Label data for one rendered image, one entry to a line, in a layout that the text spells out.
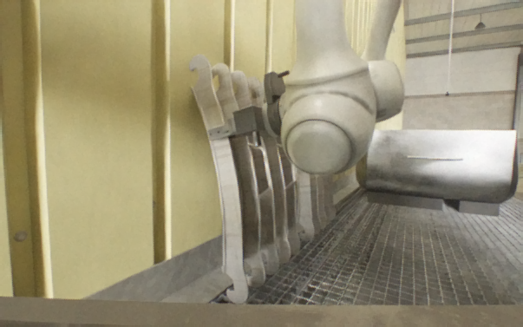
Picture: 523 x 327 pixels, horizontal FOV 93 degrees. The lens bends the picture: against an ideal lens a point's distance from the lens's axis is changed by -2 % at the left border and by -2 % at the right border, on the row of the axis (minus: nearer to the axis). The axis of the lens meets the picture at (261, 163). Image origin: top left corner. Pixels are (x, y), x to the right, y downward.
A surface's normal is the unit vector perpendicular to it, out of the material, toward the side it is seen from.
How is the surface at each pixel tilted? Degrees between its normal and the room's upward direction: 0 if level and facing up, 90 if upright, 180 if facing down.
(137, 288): 90
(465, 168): 89
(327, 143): 124
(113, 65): 90
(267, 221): 90
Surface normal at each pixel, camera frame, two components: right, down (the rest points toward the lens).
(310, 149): -0.36, 0.58
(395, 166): -0.44, 0.07
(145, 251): 0.86, 0.06
